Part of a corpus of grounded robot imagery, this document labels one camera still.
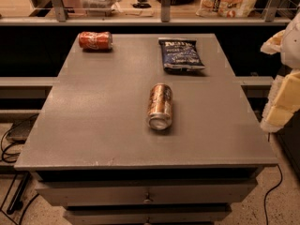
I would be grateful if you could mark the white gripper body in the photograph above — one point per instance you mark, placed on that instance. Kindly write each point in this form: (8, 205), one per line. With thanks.
(292, 49)

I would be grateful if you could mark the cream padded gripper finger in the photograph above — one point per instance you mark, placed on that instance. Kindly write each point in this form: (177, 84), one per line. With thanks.
(273, 44)
(283, 102)

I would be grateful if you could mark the orange soda can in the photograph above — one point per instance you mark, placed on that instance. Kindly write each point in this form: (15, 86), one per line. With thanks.
(160, 107)

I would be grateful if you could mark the red cola can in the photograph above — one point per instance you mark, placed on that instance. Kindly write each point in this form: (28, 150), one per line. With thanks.
(95, 41)

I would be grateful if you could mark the colourful snack bag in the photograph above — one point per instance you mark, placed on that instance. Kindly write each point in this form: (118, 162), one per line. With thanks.
(226, 8)

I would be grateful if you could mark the blue chip bag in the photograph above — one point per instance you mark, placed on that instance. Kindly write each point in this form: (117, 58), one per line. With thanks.
(180, 54)

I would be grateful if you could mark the upper drawer with knob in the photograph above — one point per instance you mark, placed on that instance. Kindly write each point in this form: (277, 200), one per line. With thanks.
(114, 193)

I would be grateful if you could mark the drawer with knob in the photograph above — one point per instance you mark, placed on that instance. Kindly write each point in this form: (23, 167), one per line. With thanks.
(114, 193)
(143, 215)

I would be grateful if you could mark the clear plastic container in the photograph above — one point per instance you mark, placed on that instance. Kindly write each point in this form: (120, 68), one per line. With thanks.
(98, 7)

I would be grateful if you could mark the grey drawer cabinet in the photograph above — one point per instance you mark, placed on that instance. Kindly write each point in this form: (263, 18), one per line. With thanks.
(93, 126)

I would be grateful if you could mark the lower drawer with knob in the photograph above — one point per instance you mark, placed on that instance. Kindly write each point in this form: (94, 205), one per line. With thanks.
(143, 215)

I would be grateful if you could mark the black power adapter box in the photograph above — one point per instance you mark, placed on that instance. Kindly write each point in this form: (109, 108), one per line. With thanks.
(19, 131)

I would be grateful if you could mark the black floor stand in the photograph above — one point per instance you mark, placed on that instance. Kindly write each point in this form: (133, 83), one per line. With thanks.
(16, 203)

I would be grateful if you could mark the metal railing frame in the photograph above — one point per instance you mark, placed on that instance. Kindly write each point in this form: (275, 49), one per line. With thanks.
(132, 12)

